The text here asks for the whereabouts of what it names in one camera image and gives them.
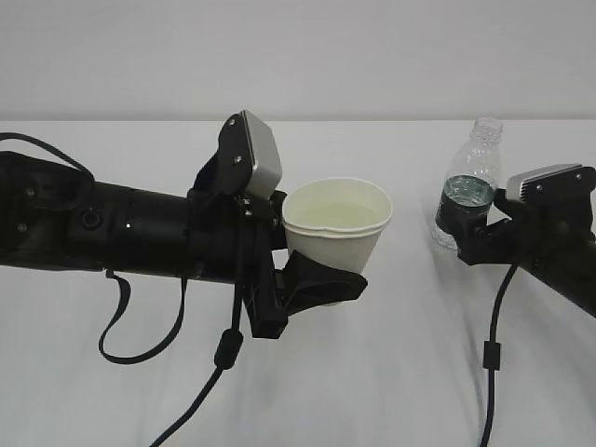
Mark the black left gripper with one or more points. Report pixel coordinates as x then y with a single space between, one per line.
232 239

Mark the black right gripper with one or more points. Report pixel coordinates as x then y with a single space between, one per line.
556 240

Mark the clear green-label water bottle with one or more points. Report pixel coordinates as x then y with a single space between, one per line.
471 180

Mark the white paper cup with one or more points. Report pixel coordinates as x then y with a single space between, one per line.
336 221

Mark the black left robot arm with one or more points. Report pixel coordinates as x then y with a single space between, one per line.
54 217

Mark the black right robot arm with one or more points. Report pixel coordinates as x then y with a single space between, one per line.
580 292

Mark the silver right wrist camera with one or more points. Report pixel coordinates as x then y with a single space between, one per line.
551 185

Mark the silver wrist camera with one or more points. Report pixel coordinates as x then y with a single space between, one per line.
246 160
551 185

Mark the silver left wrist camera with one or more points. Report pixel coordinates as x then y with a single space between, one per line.
246 160

